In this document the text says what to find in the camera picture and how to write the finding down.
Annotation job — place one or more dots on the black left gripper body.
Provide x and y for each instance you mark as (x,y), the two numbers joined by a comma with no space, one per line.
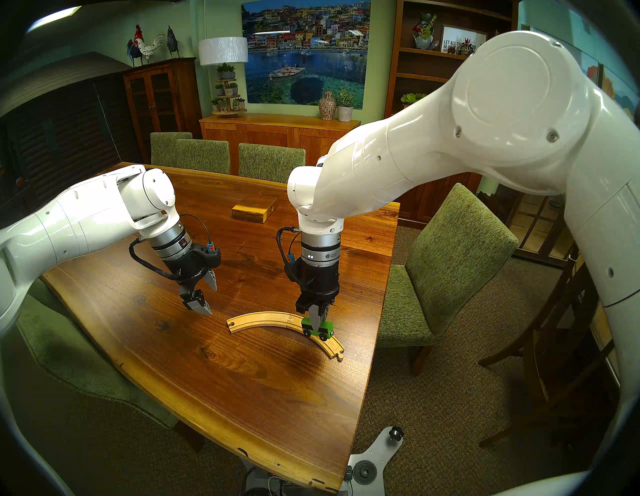
(194,266)

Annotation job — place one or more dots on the white drum lamp shade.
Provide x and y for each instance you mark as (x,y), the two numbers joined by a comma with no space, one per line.
(223,51)

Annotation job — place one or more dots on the abstract landscape painting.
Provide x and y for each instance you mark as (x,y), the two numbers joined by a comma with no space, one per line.
(592,75)
(617,92)

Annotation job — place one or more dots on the green white shelf figurine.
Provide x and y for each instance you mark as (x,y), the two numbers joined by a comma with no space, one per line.
(425,32)

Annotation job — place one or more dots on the plant in white pot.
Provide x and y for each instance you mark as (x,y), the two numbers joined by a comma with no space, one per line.
(345,112)

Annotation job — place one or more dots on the dark glass-front console table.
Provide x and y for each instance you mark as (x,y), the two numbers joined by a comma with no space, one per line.
(535,225)

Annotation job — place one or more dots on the green upholstered dining chair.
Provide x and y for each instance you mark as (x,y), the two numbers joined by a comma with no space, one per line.
(162,147)
(202,156)
(450,260)
(60,350)
(272,164)

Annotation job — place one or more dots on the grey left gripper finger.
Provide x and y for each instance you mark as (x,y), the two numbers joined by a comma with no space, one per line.
(197,303)
(211,281)

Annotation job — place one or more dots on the dark bird figurine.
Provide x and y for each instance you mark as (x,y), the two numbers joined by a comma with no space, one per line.
(172,42)

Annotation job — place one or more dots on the light wooden sideboard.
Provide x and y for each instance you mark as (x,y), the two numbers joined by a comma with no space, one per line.
(275,135)

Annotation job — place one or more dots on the patterned ceramic vase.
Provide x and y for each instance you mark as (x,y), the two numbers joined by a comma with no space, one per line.
(327,106)

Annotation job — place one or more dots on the green toy train car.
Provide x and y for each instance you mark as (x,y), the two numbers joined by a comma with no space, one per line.
(324,328)

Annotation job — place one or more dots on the tiered stand with plants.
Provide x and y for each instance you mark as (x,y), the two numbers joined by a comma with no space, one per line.
(227,92)

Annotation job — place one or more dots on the dark slatted window shutter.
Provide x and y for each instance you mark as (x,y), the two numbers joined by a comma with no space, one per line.
(60,135)

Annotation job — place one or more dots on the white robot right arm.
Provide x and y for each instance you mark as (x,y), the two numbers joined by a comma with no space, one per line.
(500,100)

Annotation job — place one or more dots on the dark wooden chair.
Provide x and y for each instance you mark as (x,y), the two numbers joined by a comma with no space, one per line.
(550,360)

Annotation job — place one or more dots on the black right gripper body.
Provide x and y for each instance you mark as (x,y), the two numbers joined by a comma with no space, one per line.
(320,280)

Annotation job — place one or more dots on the dark wooden bookshelf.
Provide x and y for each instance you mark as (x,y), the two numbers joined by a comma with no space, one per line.
(415,70)

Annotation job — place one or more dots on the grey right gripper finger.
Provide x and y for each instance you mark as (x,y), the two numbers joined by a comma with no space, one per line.
(327,310)
(314,315)

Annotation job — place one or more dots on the dark wood glass-door cabinet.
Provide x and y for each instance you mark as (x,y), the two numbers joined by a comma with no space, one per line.
(162,105)

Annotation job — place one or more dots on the ceiling light panel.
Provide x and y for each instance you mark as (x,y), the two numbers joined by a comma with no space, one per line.
(52,19)

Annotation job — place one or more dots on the framed text sign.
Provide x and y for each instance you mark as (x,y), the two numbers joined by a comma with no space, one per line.
(452,36)

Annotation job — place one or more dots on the blue rooster figurine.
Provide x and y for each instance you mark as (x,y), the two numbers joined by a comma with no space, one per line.
(132,52)

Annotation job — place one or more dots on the harbour town painting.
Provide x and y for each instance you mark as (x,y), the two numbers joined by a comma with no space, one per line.
(305,60)

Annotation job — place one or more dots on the white red rooster figurine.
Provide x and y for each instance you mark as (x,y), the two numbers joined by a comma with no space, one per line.
(147,46)

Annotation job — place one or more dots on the succulent plant in box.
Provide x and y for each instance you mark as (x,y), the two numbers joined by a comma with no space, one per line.
(412,98)

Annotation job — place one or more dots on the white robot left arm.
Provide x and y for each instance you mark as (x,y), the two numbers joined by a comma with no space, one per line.
(75,225)

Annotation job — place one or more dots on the flat wooden box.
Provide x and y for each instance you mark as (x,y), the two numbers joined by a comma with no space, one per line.
(255,210)

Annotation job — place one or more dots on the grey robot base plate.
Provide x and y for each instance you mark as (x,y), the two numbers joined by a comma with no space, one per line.
(380,452)

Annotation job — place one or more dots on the curved wooden train track piece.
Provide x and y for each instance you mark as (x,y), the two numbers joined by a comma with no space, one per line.
(336,350)
(255,319)

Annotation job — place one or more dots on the dark crown ornament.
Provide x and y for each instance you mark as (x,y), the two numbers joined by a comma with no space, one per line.
(466,48)

